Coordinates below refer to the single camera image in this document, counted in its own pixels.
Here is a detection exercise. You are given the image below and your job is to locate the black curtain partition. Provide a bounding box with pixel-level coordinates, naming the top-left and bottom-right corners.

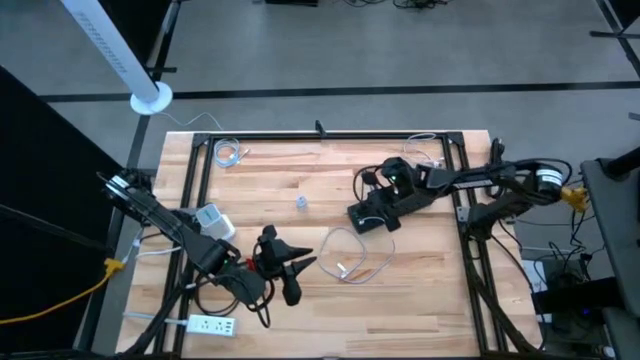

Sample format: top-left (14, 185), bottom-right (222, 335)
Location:
top-left (0, 64), bottom-right (129, 351)
top-left (97, 0), bottom-right (174, 69)

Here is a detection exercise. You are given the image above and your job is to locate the white paper sheet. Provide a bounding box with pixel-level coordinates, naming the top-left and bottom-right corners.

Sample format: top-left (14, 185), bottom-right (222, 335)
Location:
top-left (521, 258), bottom-right (550, 294)

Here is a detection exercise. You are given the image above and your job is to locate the white flat strip cord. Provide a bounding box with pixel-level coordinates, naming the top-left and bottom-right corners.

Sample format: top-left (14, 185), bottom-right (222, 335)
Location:
top-left (122, 311), bottom-right (190, 326)

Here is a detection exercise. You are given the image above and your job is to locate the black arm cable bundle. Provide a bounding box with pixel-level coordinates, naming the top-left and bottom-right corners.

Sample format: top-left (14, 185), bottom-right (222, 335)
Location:
top-left (467, 234), bottom-right (544, 357)
top-left (119, 269), bottom-right (199, 357)

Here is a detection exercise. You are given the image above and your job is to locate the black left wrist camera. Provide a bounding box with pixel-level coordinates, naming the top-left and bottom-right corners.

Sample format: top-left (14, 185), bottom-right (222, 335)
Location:
top-left (281, 274), bottom-right (304, 308)

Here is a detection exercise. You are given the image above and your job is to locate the white tower power strip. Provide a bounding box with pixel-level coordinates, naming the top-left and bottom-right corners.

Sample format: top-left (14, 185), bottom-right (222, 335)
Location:
top-left (193, 202), bottom-right (237, 244)

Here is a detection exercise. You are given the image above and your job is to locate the thin black USB cable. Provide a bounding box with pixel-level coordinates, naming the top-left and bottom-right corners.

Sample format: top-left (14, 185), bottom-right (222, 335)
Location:
top-left (352, 163), bottom-right (384, 204)

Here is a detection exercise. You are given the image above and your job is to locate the black left wrist camera cable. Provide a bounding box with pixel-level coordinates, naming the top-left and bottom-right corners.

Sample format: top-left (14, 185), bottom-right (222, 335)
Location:
top-left (251, 277), bottom-right (275, 330)

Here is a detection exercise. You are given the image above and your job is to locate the yellow plug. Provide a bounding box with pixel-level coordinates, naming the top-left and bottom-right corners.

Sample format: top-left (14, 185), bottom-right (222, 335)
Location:
top-left (559, 186), bottom-right (590, 214)

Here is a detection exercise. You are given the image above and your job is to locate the white USB cable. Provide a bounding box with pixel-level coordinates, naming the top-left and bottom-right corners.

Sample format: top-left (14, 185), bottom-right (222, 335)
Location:
top-left (402, 131), bottom-right (446, 169)
top-left (212, 137), bottom-right (251, 169)
top-left (317, 216), bottom-right (397, 286)

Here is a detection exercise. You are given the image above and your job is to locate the yellow extension cord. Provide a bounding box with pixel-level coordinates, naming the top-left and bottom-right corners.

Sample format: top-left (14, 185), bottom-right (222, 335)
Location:
top-left (0, 257), bottom-right (127, 326)

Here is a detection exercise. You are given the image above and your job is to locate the white fan cord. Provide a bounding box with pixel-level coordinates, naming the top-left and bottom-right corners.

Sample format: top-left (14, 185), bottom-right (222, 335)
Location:
top-left (158, 110), bottom-right (224, 132)

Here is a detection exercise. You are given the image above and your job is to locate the white tower strip cord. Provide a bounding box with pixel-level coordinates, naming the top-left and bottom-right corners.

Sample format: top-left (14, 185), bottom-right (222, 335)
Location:
top-left (121, 227), bottom-right (184, 261)

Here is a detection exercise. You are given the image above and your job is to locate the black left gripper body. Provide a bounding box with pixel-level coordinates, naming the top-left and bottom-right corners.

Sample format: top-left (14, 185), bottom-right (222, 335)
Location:
top-left (253, 224), bottom-right (292, 281)

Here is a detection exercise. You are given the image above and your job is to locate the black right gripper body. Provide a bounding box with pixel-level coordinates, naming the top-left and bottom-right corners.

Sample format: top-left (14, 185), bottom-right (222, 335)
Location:
top-left (367, 187), bottom-right (426, 232)

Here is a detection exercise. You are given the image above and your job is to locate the thick black cable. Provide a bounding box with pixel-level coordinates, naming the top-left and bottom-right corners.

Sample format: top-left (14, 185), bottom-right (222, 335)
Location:
top-left (192, 259), bottom-right (245, 318)

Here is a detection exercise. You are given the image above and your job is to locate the black floor equipment box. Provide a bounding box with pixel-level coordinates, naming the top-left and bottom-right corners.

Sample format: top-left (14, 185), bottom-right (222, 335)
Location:
top-left (529, 254), bottom-right (624, 346)

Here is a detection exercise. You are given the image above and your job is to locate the black stand leg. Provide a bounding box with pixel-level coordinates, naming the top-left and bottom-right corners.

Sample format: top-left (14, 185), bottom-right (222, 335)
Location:
top-left (589, 0), bottom-right (640, 81)

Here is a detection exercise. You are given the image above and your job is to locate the long black power strip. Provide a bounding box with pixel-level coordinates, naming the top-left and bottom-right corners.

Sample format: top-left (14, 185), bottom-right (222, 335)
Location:
top-left (346, 192), bottom-right (435, 235)

